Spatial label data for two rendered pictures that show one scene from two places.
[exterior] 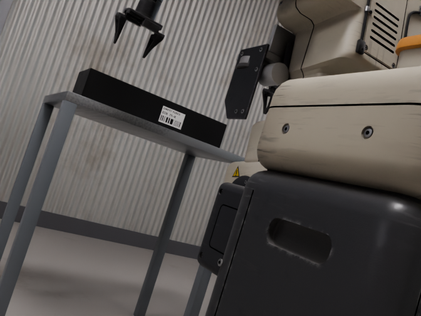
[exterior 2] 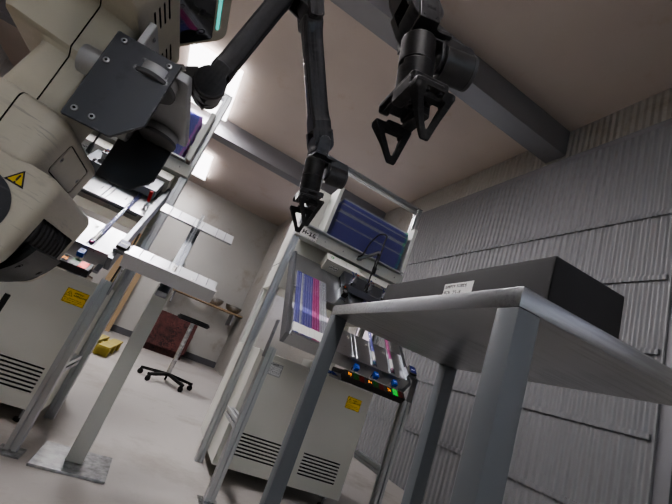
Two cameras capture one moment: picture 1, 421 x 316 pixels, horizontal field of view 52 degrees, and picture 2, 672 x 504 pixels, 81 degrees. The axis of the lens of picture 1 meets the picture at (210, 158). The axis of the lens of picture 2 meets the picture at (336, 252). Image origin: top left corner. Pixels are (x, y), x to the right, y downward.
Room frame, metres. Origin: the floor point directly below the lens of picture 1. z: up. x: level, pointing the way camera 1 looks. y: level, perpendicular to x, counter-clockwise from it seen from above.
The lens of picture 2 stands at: (1.51, -0.67, 0.59)
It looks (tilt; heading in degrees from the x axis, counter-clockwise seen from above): 17 degrees up; 103
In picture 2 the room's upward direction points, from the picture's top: 22 degrees clockwise
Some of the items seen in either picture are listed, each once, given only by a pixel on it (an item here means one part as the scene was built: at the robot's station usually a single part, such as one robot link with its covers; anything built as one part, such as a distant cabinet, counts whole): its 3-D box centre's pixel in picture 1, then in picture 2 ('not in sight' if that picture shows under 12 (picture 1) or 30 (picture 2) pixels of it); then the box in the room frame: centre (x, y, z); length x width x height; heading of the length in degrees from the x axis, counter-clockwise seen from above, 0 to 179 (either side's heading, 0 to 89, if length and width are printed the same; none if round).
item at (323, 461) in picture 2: not in sight; (315, 365); (1.11, 1.62, 0.65); 1.01 x 0.73 x 1.29; 121
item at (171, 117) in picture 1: (151, 113); (470, 311); (1.65, 0.27, 0.86); 0.57 x 0.17 x 0.11; 120
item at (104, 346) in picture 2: not in sight; (79, 336); (-1.86, 3.50, 0.06); 1.25 x 0.85 x 0.11; 122
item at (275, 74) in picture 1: (294, 92); (135, 112); (0.95, -0.13, 0.90); 0.28 x 0.16 x 0.22; 120
